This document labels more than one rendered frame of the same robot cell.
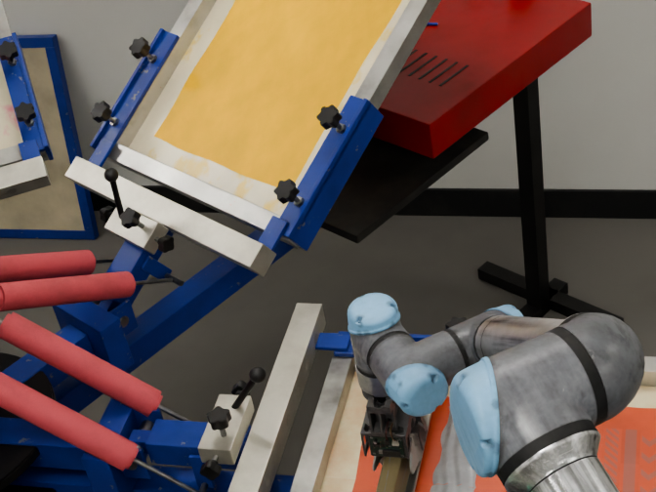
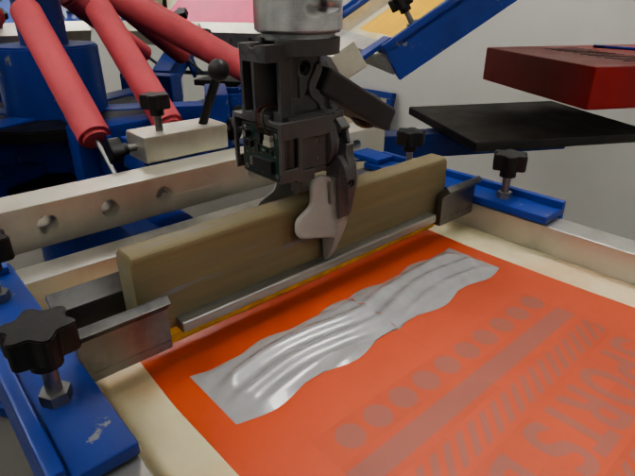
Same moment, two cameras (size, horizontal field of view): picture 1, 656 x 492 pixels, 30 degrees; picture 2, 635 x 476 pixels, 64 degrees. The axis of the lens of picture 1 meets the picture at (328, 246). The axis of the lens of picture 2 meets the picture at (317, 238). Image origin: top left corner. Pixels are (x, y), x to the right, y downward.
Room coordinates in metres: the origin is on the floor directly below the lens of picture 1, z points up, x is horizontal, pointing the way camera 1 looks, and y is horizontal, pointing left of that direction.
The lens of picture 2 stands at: (0.94, -0.28, 1.24)
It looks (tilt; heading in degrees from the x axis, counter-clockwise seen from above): 26 degrees down; 29
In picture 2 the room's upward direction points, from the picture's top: straight up
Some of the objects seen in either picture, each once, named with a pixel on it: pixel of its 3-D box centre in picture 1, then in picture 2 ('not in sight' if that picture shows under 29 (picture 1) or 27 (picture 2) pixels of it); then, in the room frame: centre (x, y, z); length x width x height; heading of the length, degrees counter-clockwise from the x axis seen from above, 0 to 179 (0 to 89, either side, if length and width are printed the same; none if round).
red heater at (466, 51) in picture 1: (437, 53); (633, 71); (2.56, -0.34, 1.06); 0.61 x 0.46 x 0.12; 130
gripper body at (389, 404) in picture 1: (388, 413); (293, 109); (1.34, -0.04, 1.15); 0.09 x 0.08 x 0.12; 160
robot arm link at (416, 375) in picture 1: (418, 370); not in sight; (1.25, -0.09, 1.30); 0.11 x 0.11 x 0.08; 18
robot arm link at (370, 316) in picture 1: (377, 335); not in sight; (1.34, -0.05, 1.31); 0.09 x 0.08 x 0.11; 18
